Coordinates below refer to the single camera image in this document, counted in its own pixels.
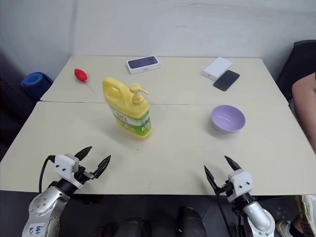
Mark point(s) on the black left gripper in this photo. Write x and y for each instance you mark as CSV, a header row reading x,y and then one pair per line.
x,y
81,175

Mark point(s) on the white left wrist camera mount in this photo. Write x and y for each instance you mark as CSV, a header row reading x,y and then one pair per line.
x,y
64,166

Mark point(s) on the purple bowl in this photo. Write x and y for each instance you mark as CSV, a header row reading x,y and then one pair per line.
x,y
228,119

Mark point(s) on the seated person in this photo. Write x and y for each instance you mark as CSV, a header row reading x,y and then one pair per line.
x,y
304,91

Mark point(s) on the dark rounded shape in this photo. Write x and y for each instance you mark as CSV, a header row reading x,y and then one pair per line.
x,y
191,222

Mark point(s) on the white mesh sneaker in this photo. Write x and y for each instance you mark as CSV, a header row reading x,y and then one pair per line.
x,y
308,212

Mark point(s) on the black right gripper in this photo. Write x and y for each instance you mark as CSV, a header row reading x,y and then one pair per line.
x,y
227,189

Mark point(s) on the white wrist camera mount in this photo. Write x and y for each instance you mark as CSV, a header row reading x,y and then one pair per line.
x,y
240,184
64,166

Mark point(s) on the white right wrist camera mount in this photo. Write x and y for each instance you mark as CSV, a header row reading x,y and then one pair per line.
x,y
240,184

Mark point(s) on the black smartphone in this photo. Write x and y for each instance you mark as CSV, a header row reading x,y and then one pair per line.
x,y
226,80

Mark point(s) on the red rubber air blower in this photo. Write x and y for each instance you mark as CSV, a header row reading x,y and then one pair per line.
x,y
80,73

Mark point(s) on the white phone box, dark print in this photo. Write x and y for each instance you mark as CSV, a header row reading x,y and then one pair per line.
x,y
144,64

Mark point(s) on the yellow detergent bottle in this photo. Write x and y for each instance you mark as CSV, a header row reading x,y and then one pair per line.
x,y
130,111

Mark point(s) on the small white sneaker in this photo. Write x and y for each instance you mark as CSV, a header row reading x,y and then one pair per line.
x,y
285,228

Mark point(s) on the plain white box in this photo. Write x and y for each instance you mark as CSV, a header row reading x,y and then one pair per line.
x,y
216,67

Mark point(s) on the blue rolled mat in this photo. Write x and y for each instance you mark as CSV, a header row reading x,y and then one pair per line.
x,y
34,81

